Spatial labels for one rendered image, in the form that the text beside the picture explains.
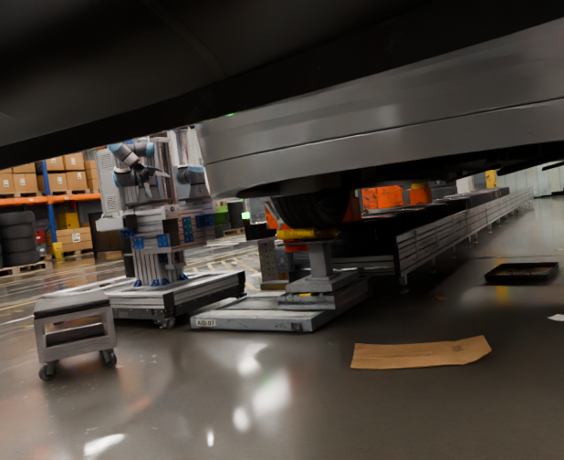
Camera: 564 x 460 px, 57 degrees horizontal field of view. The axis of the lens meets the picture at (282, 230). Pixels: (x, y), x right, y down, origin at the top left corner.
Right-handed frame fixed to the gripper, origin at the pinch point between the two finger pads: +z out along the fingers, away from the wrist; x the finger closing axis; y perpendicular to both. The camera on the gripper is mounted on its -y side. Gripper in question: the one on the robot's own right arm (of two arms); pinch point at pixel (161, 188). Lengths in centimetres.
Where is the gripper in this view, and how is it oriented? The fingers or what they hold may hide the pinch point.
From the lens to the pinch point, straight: 291.8
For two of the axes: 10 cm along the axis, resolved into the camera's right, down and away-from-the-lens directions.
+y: -3.2, -0.1, 9.5
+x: -6.4, 7.4, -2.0
